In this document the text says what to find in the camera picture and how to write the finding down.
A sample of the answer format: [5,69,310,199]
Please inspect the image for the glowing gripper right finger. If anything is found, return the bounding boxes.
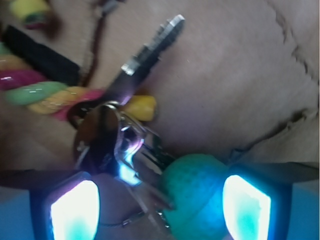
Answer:
[222,163,292,240]

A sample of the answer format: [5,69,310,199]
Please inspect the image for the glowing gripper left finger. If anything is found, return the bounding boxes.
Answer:
[30,171,100,240]

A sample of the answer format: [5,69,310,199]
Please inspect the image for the silver keys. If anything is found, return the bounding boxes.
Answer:
[67,14,185,228]

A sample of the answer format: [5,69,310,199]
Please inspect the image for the multicolour twisted rope toy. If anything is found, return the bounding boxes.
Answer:
[0,0,158,122]

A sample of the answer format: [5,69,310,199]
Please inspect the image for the brown paper bag bin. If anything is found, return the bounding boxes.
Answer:
[0,0,320,240]

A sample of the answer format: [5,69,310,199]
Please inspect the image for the green dimpled ball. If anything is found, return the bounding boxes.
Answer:
[159,154,228,240]

